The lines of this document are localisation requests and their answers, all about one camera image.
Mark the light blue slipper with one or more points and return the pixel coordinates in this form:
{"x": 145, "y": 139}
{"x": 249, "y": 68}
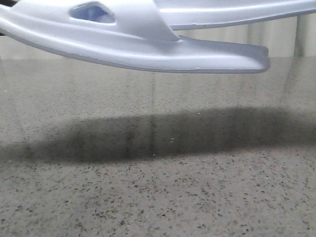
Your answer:
{"x": 203, "y": 14}
{"x": 123, "y": 33}

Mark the pale green curtain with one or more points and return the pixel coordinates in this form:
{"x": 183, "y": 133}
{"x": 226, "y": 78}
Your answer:
{"x": 142, "y": 36}

